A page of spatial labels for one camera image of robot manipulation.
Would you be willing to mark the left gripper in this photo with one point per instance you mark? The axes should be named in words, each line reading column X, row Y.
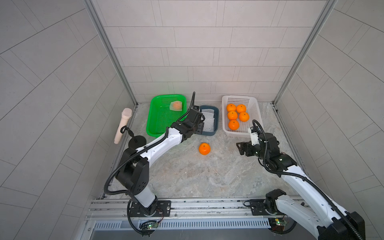
column 200, row 128

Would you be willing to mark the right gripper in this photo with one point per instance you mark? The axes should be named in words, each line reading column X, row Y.
column 248, row 146

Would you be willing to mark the white foam net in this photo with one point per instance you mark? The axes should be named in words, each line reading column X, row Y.
column 209, row 125
column 208, row 113

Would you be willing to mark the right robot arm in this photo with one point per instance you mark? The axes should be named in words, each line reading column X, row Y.
column 325, row 220

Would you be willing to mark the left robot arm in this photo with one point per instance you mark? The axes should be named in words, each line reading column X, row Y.
column 131, row 177

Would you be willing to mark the dark blue plastic tub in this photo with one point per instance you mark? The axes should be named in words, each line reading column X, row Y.
column 216, row 119

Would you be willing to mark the green plastic basket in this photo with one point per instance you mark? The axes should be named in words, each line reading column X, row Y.
column 160, row 116

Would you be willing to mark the white plastic basket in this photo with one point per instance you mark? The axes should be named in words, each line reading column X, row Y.
column 252, row 108

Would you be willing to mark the beige microphone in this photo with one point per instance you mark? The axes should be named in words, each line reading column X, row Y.
column 125, row 117

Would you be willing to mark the right green circuit board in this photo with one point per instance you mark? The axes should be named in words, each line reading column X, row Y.
column 278, row 224

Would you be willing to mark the green circuit board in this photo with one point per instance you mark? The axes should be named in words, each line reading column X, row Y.
column 149, row 225
column 278, row 224

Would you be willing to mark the left green circuit board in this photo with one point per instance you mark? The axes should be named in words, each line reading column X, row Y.
column 149, row 225

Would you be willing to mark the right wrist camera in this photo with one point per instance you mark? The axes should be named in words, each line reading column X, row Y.
column 254, row 138

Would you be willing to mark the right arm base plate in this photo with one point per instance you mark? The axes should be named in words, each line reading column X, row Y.
column 262, row 207

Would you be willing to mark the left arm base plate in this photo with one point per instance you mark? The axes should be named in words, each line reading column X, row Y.
column 161, row 209

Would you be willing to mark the aluminium rail frame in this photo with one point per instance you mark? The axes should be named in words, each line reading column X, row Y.
column 185, row 214

